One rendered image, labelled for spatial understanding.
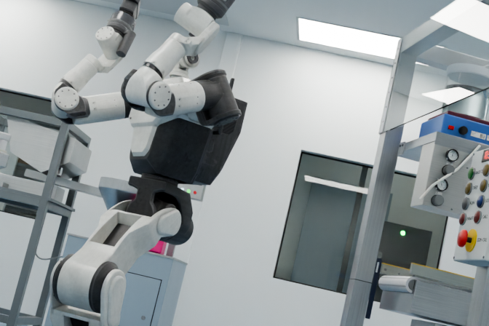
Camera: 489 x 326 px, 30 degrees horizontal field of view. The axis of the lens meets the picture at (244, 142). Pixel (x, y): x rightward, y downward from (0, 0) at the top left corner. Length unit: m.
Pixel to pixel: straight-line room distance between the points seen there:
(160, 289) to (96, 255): 2.58
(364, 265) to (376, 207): 0.20
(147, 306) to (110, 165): 3.12
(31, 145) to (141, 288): 1.55
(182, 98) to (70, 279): 0.58
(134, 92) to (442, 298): 1.11
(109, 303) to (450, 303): 1.02
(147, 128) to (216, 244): 5.12
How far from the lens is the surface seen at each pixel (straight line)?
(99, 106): 3.01
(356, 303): 3.04
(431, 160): 2.81
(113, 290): 2.53
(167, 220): 2.75
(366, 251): 3.05
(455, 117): 2.90
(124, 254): 2.64
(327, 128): 7.97
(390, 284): 2.94
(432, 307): 2.82
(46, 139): 6.24
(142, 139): 2.80
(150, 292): 5.15
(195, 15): 2.58
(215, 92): 2.64
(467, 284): 2.87
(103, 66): 3.08
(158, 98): 2.46
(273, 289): 7.81
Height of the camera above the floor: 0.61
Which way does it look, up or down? 10 degrees up
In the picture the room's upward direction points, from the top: 13 degrees clockwise
